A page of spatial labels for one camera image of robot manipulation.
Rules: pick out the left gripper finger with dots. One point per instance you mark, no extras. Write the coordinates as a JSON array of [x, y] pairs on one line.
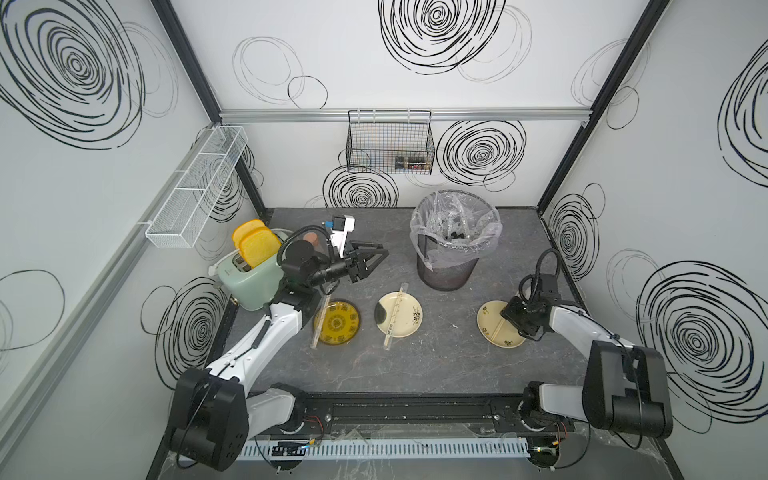
[[365, 246], [370, 261]]

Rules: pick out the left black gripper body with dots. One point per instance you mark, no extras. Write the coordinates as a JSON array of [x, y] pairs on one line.
[[340, 269]]

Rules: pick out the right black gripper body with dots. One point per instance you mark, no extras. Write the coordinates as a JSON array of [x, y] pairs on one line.
[[520, 314]]

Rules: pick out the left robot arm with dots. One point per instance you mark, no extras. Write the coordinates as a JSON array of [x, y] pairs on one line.
[[212, 412]]

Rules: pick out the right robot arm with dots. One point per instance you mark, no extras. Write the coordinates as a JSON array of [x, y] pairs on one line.
[[625, 387]]

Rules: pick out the wrapped chopsticks on yellow plate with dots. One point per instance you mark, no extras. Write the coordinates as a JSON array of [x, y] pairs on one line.
[[320, 320]]

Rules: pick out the wrapped chopsticks on middle plate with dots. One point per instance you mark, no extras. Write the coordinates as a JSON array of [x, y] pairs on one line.
[[394, 315]]

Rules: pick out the cream plate with red marks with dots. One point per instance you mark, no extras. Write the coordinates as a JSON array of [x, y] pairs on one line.
[[496, 329]]

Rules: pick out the cork topped glass bottle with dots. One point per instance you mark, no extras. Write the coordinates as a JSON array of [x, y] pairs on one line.
[[312, 238]]

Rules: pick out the yellow patterned plate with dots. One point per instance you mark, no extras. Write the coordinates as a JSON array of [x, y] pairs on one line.
[[341, 323]]

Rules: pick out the cream plate with black patch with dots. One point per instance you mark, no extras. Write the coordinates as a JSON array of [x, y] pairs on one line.
[[410, 317]]

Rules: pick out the black mesh trash bin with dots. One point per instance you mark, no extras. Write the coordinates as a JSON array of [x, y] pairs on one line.
[[447, 273]]

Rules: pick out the front yellow bread slice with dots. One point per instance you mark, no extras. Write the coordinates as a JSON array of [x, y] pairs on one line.
[[258, 246]]

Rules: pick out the yellow bread slice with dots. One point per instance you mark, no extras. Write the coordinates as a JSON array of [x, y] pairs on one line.
[[244, 230], [258, 246]]

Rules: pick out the mint green toaster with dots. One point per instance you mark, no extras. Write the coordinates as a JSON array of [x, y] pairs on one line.
[[251, 287]]

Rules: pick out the back yellow bread slice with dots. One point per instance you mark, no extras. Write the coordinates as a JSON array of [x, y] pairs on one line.
[[244, 230]]

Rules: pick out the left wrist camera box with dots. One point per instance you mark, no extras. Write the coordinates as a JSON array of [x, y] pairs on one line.
[[340, 226]]

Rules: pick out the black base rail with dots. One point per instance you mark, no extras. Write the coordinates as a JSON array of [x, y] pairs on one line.
[[414, 411]]

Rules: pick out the black wire wall basket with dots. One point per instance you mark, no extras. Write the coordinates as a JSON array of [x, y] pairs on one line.
[[406, 148]]

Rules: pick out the white slotted cable duct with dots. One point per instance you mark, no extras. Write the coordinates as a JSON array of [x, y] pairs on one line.
[[386, 449]]

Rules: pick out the white wire wall shelf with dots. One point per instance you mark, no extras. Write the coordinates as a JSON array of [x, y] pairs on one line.
[[207, 171]]

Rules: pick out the aluminium wall rail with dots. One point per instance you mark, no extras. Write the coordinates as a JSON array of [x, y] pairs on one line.
[[335, 115]]

